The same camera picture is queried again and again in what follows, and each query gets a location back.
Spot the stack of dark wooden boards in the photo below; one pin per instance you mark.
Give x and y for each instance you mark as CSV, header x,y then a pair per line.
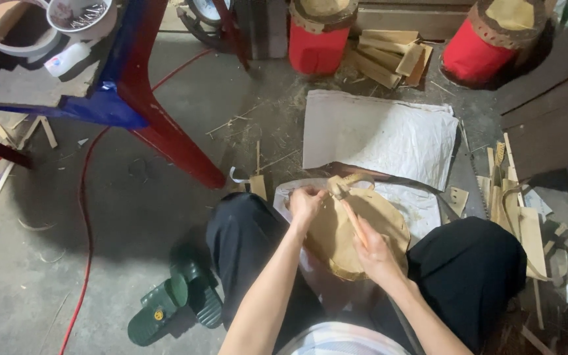
x,y
550,113

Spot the person's left hand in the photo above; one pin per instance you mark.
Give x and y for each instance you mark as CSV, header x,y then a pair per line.
x,y
304,206

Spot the person's right hand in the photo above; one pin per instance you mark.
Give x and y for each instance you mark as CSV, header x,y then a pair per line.
x,y
376,259

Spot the white tape roll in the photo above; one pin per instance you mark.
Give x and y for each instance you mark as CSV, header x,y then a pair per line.
x,y
15,47

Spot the person's left fingers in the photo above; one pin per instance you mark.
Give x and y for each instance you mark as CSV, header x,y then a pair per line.
x,y
313,193

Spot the person's black trousers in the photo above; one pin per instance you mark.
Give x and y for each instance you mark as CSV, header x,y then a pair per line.
x,y
461,271

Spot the round tan hide piece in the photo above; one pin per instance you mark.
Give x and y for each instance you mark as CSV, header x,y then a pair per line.
x,y
333,236

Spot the large white woven sack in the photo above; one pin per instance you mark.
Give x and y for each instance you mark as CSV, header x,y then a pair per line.
x,y
377,133

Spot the small wooden block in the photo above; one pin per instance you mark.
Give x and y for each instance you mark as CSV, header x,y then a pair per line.
x,y
258,187

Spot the tan hide strip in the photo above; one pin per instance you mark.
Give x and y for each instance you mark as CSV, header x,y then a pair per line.
x,y
360,178

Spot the white bowl of nails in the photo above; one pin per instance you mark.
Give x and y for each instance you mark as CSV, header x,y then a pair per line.
x,y
84,19

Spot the red and blue plastic table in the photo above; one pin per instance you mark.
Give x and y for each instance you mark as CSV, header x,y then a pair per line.
x,y
136,93

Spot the heap of wooden sticks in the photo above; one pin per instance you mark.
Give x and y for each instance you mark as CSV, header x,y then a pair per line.
x,y
5,148

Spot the red drum with hide top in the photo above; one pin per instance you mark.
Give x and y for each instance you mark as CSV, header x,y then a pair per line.
x,y
491,44
319,42

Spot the heap of hide offcuts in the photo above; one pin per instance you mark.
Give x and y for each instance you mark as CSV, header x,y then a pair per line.
x,y
515,217

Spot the hand saw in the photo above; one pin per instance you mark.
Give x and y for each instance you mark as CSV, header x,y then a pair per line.
x,y
479,185

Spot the white plastic bottle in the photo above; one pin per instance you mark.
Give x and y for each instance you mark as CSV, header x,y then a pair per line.
x,y
67,59

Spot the round dial scale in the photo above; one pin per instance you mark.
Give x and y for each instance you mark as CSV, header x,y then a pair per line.
x,y
207,10

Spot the pile of wooden blocks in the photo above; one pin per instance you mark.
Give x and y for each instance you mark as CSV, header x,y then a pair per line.
x,y
390,56

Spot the person's striped shirt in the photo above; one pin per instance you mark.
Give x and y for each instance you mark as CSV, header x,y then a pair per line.
x,y
343,340

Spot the dark green slipper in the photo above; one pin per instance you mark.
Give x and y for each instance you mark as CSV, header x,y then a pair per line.
x,y
158,310
205,296

